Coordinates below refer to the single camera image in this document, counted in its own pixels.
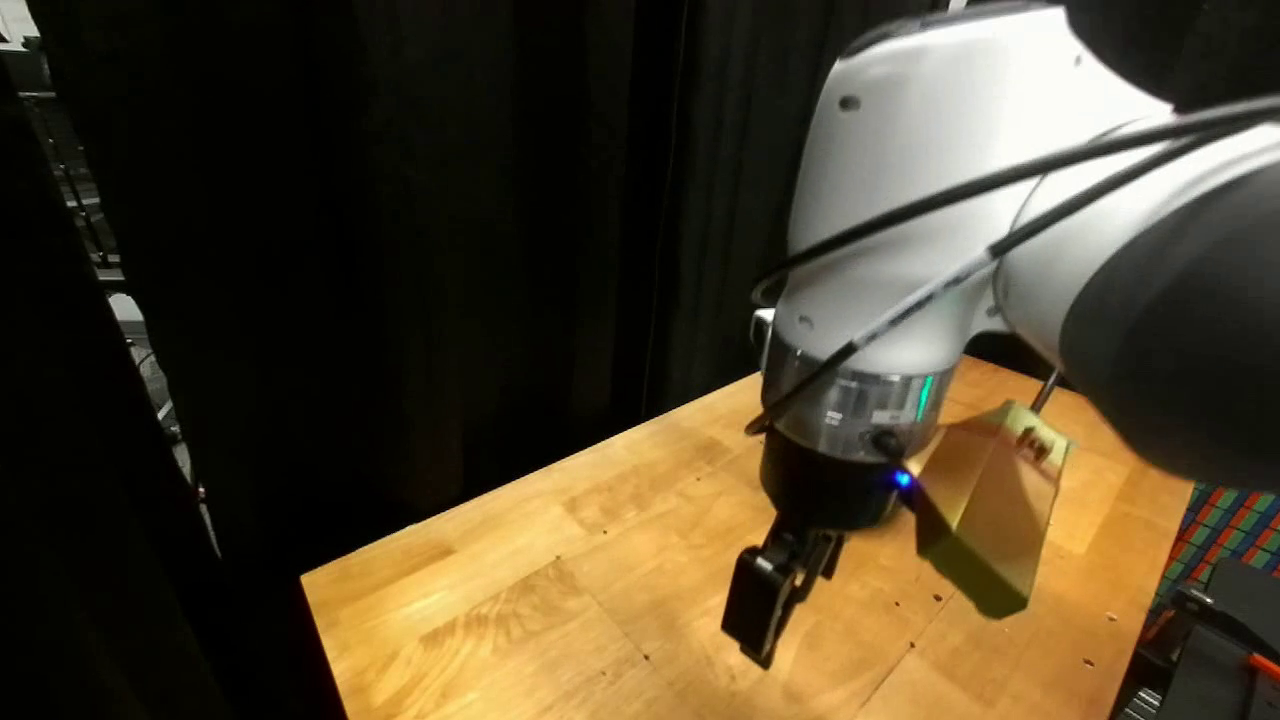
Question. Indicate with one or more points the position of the black equipment with orange part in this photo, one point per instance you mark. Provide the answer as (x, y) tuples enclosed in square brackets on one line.
[(1221, 646)]

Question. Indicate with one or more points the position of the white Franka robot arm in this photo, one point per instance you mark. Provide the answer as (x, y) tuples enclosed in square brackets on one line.
[(934, 161)]

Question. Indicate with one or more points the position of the colourful checked cloth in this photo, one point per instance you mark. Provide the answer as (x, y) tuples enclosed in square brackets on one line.
[(1225, 527)]

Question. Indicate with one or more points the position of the black curtain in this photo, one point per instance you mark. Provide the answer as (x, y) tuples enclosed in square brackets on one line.
[(440, 227)]

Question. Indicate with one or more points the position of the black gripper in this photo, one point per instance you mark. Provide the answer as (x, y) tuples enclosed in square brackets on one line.
[(824, 478)]

